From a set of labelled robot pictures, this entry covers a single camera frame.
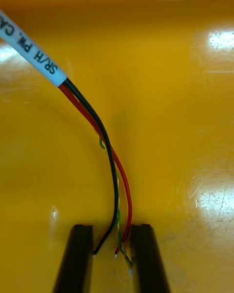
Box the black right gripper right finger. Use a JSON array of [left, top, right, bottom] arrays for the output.
[[131, 224, 171, 293]]

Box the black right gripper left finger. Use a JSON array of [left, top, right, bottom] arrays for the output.
[[53, 224, 95, 293]]

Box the red black green-yellow wire harness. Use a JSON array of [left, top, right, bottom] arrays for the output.
[[0, 9, 134, 275]]

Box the yellow-orange plastic bin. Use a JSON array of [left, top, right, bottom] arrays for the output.
[[0, 0, 234, 293]]

